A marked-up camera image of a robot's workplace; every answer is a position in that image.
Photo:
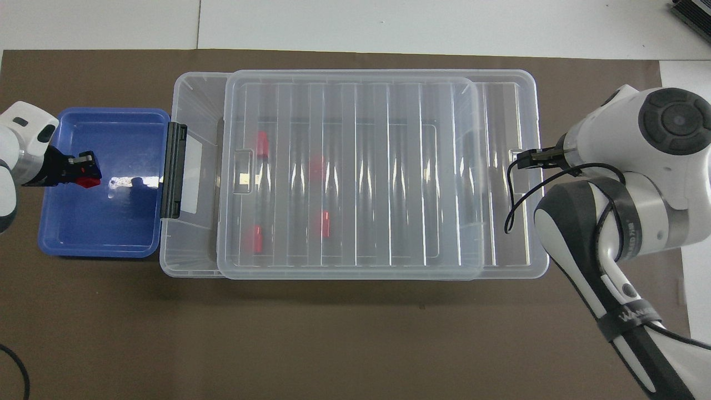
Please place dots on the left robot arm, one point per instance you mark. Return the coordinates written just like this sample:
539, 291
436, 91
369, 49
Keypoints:
12, 145

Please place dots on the clear plastic storage box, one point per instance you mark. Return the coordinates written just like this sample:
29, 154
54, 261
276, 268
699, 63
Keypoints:
389, 166
194, 244

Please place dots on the dark ribbed device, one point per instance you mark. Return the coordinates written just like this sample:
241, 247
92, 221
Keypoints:
694, 12

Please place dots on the blue plastic tray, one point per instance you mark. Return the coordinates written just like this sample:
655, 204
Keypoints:
111, 233

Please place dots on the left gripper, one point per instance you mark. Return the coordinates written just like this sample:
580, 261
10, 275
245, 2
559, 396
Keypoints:
55, 166

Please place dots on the red block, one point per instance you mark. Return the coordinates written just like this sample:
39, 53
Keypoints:
255, 239
261, 144
325, 223
88, 183

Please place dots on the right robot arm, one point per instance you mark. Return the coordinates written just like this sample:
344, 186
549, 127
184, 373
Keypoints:
611, 122

